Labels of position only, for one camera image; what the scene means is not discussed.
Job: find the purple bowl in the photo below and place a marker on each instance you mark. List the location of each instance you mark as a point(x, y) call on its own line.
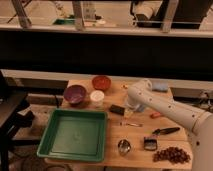
point(75, 94)

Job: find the blue sponge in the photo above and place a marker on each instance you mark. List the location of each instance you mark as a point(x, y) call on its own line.
point(160, 87)

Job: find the pile of brown nuts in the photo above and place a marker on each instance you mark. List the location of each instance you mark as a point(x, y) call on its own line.
point(172, 154)

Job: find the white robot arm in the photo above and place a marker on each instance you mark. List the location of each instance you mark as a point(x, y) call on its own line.
point(196, 120)

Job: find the black handled brush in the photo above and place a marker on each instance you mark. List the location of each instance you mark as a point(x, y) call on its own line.
point(150, 142)

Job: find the green plastic tray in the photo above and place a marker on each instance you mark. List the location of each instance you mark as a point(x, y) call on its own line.
point(78, 135)

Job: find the black side table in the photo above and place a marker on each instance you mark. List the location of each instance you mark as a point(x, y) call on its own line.
point(11, 103)

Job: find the black rectangular eraser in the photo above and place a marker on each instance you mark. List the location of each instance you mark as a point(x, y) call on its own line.
point(117, 109)

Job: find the orange small block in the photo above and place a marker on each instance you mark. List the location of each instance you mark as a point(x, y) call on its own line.
point(155, 115)

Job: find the small metal cup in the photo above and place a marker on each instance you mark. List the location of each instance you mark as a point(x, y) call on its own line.
point(124, 147)

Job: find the metal fork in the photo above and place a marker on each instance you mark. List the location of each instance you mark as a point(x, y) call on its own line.
point(130, 124)

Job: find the white lidded cup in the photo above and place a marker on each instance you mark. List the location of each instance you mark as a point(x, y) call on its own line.
point(97, 98)

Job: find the red bowl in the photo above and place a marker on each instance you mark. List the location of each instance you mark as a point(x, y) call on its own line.
point(101, 82)

